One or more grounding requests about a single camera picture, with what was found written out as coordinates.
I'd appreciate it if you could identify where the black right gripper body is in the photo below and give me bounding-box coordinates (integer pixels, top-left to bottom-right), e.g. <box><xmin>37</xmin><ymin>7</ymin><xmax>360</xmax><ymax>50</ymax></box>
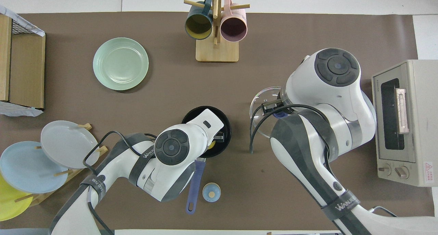
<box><xmin>262</xmin><ymin>97</ymin><xmax>285</xmax><ymax>116</ymax></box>

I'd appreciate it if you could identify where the glass lid with blue knob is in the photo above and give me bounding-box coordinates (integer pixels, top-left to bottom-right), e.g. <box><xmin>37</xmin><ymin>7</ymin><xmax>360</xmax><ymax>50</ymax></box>
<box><xmin>250</xmin><ymin>87</ymin><xmax>291</xmax><ymax>139</ymax></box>

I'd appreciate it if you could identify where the light green plate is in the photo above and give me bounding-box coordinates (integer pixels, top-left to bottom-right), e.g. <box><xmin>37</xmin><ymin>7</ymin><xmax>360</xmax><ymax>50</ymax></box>
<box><xmin>93</xmin><ymin>37</ymin><xmax>149</xmax><ymax>91</ymax></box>

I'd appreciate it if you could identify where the grey plate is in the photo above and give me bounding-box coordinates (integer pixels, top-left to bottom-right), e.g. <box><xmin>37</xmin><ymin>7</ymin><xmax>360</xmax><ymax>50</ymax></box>
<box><xmin>40</xmin><ymin>121</ymin><xmax>100</xmax><ymax>169</ymax></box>

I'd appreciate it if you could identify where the wooden plate rack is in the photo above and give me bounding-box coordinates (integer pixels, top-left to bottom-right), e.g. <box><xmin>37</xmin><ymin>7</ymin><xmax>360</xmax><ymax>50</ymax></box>
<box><xmin>14</xmin><ymin>123</ymin><xmax>108</xmax><ymax>206</ymax></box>

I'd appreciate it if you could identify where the light blue plate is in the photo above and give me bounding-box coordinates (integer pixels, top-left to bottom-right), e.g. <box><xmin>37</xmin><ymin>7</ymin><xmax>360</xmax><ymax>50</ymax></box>
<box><xmin>0</xmin><ymin>141</ymin><xmax>69</xmax><ymax>194</ymax></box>

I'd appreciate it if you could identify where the yellow plate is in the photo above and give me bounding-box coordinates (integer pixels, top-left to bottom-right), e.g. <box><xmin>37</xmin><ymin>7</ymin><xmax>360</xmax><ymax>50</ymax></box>
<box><xmin>0</xmin><ymin>173</ymin><xmax>34</xmax><ymax>222</ymax></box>

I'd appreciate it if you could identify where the dark blue saucepan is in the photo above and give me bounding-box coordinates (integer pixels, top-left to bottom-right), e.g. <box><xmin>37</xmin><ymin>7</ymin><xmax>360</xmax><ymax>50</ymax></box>
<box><xmin>181</xmin><ymin>106</ymin><xmax>232</xmax><ymax>215</ymax></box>

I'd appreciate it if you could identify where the small blue wooden bell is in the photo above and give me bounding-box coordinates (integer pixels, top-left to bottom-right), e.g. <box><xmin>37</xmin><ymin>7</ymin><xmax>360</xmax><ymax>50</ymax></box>
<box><xmin>202</xmin><ymin>182</ymin><xmax>221</xmax><ymax>203</ymax></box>

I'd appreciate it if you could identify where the brown table mat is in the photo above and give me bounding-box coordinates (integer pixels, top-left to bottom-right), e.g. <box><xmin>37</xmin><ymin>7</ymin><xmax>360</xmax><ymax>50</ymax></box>
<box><xmin>0</xmin><ymin>12</ymin><xmax>435</xmax><ymax>230</ymax></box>

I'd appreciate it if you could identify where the wooden mug rack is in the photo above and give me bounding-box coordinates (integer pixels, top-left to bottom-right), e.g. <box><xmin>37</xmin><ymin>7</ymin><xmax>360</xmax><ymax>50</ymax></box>
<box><xmin>184</xmin><ymin>0</ymin><xmax>250</xmax><ymax>63</ymax></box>

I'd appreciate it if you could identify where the pink ribbed mug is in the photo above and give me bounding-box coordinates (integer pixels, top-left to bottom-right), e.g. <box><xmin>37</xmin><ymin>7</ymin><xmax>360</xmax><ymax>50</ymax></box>
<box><xmin>220</xmin><ymin>0</ymin><xmax>248</xmax><ymax>42</ymax></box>

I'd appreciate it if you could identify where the teal mug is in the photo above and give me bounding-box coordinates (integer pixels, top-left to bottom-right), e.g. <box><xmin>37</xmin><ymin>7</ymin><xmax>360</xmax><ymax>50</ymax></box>
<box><xmin>185</xmin><ymin>0</ymin><xmax>214</xmax><ymax>40</ymax></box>

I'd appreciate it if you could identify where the beige toaster oven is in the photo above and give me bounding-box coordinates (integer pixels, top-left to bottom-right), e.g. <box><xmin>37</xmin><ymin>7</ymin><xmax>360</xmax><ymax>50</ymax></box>
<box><xmin>372</xmin><ymin>60</ymin><xmax>438</xmax><ymax>187</ymax></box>

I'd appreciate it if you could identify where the wooden shelf unit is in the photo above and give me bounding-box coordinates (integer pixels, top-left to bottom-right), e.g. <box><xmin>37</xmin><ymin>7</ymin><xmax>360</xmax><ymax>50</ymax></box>
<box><xmin>0</xmin><ymin>14</ymin><xmax>46</xmax><ymax>109</ymax></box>

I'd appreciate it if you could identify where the white crumpled plastic bag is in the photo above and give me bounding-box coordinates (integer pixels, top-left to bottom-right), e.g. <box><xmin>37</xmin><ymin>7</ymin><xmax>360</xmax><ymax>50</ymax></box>
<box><xmin>0</xmin><ymin>101</ymin><xmax>44</xmax><ymax>117</ymax></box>
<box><xmin>0</xmin><ymin>5</ymin><xmax>46</xmax><ymax>37</ymax></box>

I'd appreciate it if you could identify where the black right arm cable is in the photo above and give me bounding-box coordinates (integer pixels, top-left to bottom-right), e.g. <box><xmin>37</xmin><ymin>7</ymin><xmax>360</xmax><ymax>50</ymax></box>
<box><xmin>249</xmin><ymin>104</ymin><xmax>339</xmax><ymax>167</ymax></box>

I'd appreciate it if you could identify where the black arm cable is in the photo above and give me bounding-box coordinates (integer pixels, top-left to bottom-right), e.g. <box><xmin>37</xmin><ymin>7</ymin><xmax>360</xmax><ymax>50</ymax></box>
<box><xmin>249</xmin><ymin>104</ymin><xmax>339</xmax><ymax>167</ymax></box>
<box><xmin>83</xmin><ymin>131</ymin><xmax>158</xmax><ymax>235</ymax></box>

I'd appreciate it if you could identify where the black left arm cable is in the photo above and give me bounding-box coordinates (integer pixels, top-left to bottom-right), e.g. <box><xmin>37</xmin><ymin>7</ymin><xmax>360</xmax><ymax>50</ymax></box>
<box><xmin>83</xmin><ymin>131</ymin><xmax>158</xmax><ymax>235</ymax></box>

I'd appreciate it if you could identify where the black wire basket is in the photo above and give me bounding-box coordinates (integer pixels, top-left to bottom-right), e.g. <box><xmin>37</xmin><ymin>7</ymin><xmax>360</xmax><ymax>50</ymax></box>
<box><xmin>10</xmin><ymin>16</ymin><xmax>45</xmax><ymax>37</ymax></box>

